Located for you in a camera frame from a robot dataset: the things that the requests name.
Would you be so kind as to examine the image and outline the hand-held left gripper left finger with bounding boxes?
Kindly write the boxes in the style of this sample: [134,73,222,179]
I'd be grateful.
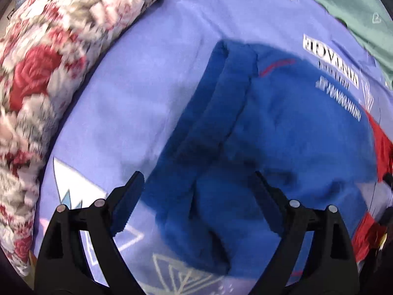
[34,170,145,295]

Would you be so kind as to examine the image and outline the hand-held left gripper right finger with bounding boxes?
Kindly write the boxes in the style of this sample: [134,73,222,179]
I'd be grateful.
[254,170,360,295]

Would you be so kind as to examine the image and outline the blue pants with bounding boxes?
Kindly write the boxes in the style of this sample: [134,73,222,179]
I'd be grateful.
[142,40,379,279]

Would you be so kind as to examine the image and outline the purple printed bedsheet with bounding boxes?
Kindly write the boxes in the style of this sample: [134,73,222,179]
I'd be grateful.
[29,0,393,295]

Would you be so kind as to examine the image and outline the red cloth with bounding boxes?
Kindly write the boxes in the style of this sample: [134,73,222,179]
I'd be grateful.
[350,106,393,262]

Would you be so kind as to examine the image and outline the red floral blanket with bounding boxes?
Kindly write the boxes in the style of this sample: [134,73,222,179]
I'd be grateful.
[0,0,182,279]

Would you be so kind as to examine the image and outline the green printed cloth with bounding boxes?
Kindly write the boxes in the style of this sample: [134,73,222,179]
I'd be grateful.
[284,0,393,91]

